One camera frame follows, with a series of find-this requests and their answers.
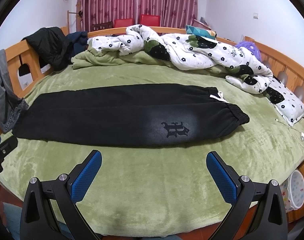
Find green plush bed blanket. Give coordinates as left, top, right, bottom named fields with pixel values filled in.
left=0, top=50, right=304, bottom=237

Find left red chair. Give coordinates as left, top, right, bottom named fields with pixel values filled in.
left=113, top=18, right=134, bottom=28

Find star patterned laundry basket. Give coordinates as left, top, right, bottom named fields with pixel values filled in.
left=280, top=170, right=304, bottom=213

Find wooden bed frame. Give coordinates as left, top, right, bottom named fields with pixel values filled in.
left=6, top=41, right=304, bottom=237

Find white charger with cable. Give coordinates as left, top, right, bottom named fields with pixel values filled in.
left=275, top=119, right=304, bottom=141

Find white floral quilt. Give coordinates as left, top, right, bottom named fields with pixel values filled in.
left=90, top=24, right=273, bottom=94

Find grey denim jeans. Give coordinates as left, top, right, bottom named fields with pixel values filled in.
left=0, top=49, right=29, bottom=133

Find white floral pillow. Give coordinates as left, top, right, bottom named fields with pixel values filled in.
left=263, top=77, right=304, bottom=126

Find navy blue garment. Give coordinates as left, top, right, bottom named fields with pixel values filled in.
left=67, top=31, right=88, bottom=55

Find black track pants white stripe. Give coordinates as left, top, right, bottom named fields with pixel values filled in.
left=12, top=83, right=249, bottom=147

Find black jacket on rail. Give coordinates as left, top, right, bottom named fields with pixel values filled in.
left=22, top=27, right=73, bottom=71

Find maroon patterned curtain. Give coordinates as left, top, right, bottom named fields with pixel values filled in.
left=77, top=0, right=197, bottom=31

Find teal patterned pillow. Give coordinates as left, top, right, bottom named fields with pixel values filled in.
left=185, top=25, right=216, bottom=40

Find wooden coat rack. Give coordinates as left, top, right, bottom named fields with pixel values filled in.
left=67, top=2, right=83, bottom=33

